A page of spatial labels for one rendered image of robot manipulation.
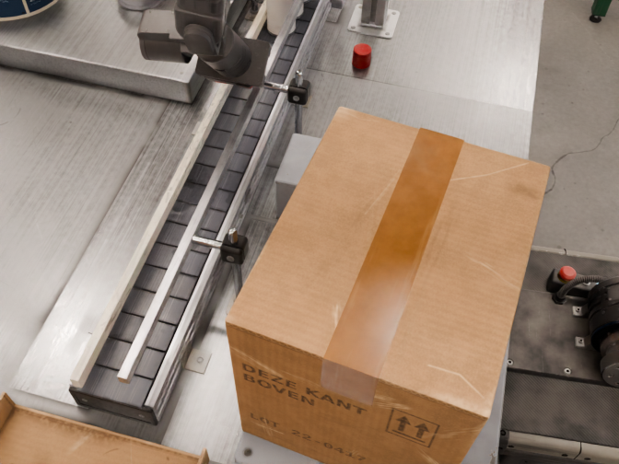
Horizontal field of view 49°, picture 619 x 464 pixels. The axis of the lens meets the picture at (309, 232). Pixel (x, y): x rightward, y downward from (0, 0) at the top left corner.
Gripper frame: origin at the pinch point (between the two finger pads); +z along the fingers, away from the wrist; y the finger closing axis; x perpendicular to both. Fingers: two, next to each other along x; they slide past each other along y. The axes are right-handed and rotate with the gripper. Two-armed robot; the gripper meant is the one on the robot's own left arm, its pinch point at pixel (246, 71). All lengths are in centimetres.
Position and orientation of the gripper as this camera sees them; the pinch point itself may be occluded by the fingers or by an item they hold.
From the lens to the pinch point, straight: 111.5
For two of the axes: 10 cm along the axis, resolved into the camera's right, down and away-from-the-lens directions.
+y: -9.7, -2.2, 1.3
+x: -2.1, 9.8, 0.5
